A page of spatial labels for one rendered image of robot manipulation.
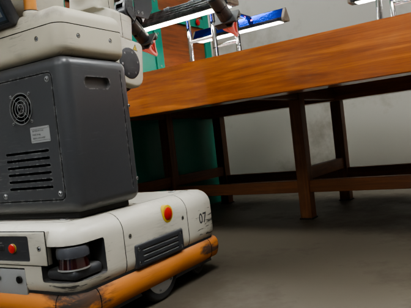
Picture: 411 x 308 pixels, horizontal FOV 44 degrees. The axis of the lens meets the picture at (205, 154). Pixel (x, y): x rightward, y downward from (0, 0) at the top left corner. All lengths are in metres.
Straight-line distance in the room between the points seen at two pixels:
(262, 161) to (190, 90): 2.13
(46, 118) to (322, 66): 0.96
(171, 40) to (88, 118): 2.02
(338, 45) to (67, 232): 1.09
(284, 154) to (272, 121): 0.28
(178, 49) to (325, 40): 1.65
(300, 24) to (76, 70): 2.91
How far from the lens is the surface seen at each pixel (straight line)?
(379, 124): 3.83
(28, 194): 1.40
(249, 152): 4.18
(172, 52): 3.26
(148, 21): 2.64
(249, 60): 1.95
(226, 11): 2.05
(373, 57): 1.77
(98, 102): 1.35
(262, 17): 2.93
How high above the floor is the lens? 0.44
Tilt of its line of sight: 2 degrees down
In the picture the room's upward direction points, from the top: 6 degrees counter-clockwise
